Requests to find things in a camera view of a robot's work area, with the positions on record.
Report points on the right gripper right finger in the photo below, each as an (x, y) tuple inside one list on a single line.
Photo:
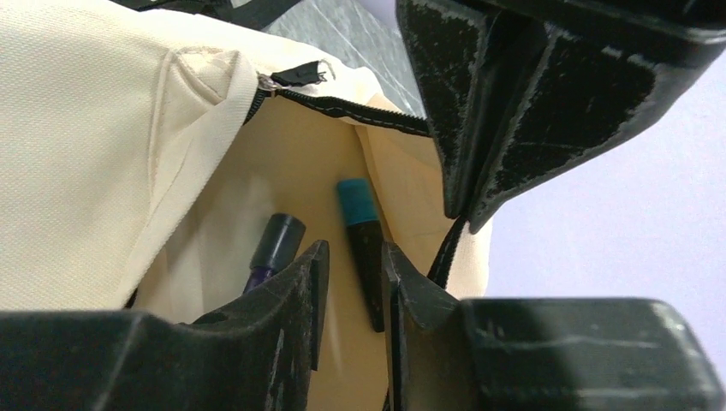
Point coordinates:
[(537, 354)]

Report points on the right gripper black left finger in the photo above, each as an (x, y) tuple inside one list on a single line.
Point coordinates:
[(255, 353)]

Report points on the beige canvas backpack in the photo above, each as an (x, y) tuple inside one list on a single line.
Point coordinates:
[(140, 163)]

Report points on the blue black marker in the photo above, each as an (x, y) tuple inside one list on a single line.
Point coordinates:
[(365, 238)]

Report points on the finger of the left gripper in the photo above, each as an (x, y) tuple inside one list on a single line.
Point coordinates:
[(570, 80), (446, 43)]

